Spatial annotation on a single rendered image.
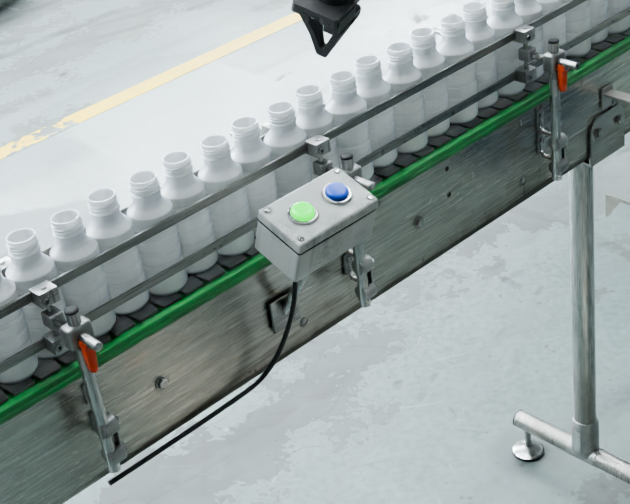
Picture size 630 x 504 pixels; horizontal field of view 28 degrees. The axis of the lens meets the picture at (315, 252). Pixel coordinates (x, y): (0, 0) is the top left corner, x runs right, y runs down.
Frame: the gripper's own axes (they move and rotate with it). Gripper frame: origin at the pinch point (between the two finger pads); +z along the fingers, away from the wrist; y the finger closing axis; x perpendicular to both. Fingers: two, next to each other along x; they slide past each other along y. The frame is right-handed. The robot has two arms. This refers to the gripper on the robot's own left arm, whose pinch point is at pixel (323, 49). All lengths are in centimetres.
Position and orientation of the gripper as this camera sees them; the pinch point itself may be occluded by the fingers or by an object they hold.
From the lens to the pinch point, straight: 166.3
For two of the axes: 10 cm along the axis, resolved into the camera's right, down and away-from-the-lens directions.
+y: -4.8, 6.0, -6.4
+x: 8.7, 4.3, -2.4
